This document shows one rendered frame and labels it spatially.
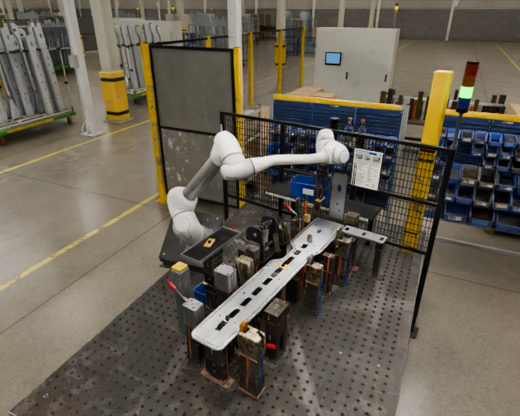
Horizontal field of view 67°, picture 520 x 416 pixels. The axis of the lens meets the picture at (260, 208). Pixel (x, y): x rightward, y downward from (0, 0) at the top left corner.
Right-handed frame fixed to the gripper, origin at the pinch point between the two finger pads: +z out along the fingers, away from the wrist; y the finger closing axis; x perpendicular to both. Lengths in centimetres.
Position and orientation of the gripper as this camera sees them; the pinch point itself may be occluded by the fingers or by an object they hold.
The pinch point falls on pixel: (320, 193)
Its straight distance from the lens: 255.4
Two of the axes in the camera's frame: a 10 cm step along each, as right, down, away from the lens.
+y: 8.4, 2.5, -4.9
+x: 5.5, -3.8, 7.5
